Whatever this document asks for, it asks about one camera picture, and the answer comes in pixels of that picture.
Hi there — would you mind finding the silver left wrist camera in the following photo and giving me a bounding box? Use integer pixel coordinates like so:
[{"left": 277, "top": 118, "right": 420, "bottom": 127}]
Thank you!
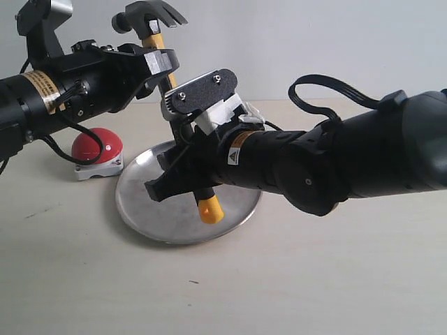
[{"left": 15, "top": 0, "right": 73, "bottom": 70}]

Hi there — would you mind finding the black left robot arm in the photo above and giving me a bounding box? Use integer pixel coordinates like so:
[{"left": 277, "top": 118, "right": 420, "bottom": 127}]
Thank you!
[{"left": 1, "top": 40, "right": 179, "bottom": 169}]

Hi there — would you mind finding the round stainless steel plate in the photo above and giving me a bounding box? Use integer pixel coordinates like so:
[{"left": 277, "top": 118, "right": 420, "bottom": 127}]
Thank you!
[{"left": 115, "top": 141, "right": 262, "bottom": 246}]

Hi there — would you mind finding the black flat ribbon cable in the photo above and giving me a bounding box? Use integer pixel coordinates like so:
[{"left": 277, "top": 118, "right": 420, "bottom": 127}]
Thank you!
[{"left": 288, "top": 73, "right": 408, "bottom": 121}]

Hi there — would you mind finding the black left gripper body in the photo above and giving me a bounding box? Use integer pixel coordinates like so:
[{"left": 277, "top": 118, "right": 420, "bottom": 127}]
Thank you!
[{"left": 48, "top": 41, "right": 139, "bottom": 123}]

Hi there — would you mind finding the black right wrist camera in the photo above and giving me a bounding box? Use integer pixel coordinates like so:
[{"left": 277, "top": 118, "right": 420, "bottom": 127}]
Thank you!
[{"left": 160, "top": 68, "right": 266, "bottom": 135}]

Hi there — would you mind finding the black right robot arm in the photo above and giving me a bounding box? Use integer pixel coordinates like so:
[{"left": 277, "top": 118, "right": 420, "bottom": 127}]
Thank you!
[{"left": 145, "top": 75, "right": 446, "bottom": 216}]

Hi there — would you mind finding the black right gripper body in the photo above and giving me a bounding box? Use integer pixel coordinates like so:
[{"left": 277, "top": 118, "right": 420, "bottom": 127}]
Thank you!
[{"left": 156, "top": 107, "right": 245, "bottom": 196}]

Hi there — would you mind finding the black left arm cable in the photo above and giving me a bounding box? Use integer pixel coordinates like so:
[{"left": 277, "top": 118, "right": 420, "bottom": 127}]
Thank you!
[{"left": 0, "top": 80, "right": 105, "bottom": 175}]

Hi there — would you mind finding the black and yellow claw hammer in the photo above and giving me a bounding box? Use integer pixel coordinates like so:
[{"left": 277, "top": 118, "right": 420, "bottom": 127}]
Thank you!
[{"left": 112, "top": 1, "right": 225, "bottom": 225}]

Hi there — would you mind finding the red dome push button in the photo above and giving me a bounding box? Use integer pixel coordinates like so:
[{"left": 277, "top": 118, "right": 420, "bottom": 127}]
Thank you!
[{"left": 71, "top": 128, "right": 124, "bottom": 181}]

